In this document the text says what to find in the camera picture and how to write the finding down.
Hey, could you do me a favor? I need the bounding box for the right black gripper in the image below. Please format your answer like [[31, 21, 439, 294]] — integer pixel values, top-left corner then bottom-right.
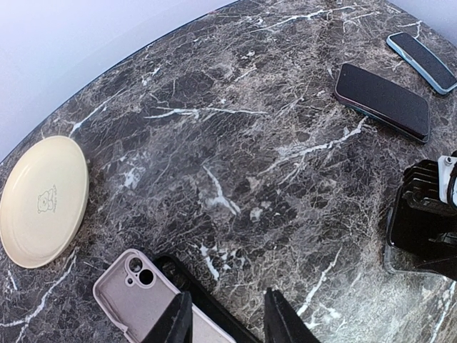
[[392, 192, 457, 283]]

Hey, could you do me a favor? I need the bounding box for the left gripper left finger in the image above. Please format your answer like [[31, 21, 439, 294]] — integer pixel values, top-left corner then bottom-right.
[[141, 292, 193, 343]]

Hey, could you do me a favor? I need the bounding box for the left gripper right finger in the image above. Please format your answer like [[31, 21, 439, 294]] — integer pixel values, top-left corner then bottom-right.
[[263, 288, 320, 343]]

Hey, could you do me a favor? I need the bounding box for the black phone case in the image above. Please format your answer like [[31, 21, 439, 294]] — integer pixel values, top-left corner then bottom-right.
[[152, 254, 261, 343]]

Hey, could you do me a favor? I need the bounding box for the pink silicone phone case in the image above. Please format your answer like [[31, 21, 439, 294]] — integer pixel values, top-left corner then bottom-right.
[[93, 249, 235, 342]]

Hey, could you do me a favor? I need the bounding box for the light blue phone case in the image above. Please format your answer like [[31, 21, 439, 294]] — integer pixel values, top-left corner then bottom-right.
[[386, 32, 456, 95]]

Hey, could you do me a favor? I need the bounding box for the smartphone with silver edge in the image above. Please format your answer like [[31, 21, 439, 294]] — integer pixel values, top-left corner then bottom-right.
[[387, 202, 456, 260]]

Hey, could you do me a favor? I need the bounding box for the dark smartphone on table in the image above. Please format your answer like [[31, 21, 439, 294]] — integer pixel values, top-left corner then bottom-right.
[[334, 64, 431, 144]]

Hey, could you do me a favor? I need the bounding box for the beige round plate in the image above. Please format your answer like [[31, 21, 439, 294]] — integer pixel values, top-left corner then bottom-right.
[[1, 136, 89, 269]]

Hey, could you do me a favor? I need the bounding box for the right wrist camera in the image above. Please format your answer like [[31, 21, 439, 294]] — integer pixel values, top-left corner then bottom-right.
[[402, 151, 456, 217]]

